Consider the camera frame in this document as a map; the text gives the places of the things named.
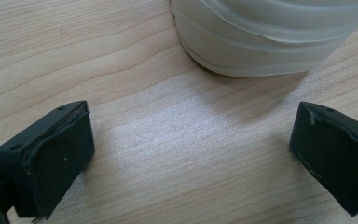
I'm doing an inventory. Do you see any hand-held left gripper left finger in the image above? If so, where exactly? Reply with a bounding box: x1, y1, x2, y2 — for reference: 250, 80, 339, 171
0, 100, 96, 220

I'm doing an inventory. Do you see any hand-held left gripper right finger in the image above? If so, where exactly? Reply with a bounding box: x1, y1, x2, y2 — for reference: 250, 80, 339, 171
289, 101, 358, 217

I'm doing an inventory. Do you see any white translucent plastic container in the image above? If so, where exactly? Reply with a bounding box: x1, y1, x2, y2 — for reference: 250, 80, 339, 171
170, 0, 358, 78

